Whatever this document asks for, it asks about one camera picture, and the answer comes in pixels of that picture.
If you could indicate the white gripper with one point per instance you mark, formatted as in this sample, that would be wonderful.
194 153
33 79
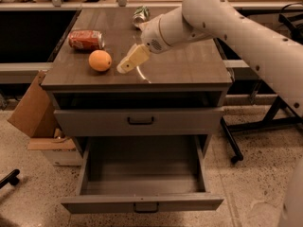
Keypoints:
151 34

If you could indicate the orange fruit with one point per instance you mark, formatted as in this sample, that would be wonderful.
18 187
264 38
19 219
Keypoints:
100 60

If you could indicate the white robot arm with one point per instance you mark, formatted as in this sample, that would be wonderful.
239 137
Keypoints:
276 59

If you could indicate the grey drawer cabinet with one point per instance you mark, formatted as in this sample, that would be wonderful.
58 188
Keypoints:
188 76

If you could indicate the closed upper grey drawer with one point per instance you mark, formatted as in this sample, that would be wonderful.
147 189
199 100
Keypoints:
139 122

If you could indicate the open lower grey drawer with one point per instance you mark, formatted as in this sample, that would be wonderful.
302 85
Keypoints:
143 175

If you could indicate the green soda can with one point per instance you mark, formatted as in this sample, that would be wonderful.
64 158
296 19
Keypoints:
141 15

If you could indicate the red soda can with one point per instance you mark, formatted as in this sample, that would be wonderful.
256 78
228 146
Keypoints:
86 40

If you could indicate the brown cardboard box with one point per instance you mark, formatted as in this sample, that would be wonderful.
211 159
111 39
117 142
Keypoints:
34 116

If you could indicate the black stand with wheels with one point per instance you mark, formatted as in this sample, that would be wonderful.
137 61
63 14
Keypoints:
252 88

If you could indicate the black chair leg caster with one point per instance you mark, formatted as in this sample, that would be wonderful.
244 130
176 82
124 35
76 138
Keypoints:
11 178

